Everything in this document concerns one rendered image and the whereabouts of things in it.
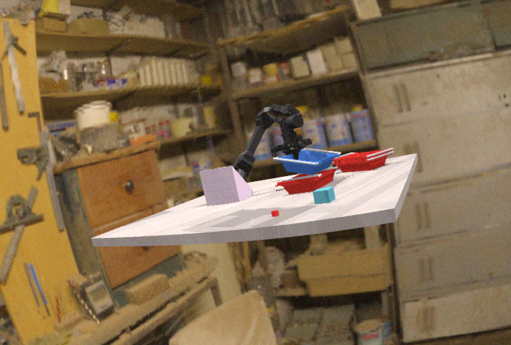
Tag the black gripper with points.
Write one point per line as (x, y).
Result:
(289, 138)

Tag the blue plastic tray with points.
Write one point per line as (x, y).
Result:
(308, 162)

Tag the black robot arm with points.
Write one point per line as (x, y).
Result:
(244, 162)

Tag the small teal block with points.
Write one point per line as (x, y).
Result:
(323, 195)

